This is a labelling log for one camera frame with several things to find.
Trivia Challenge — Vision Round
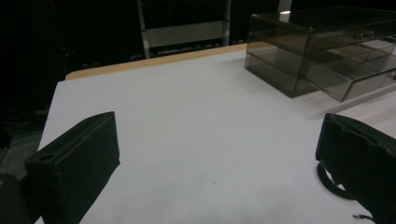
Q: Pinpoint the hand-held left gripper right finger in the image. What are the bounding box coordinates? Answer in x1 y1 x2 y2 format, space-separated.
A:
315 112 396 224

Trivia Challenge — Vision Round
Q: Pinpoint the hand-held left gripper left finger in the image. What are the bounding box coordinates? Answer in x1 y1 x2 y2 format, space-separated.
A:
23 111 121 224

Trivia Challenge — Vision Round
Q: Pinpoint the transparent acrylic drawer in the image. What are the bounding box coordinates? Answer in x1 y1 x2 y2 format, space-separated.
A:
301 36 396 103

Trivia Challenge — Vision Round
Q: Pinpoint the smoky transparent acrylic drawer box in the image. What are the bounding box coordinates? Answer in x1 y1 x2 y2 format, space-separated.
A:
244 5 396 99

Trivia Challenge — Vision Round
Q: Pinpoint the grey metal stand frame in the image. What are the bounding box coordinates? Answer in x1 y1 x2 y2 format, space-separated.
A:
135 0 233 60

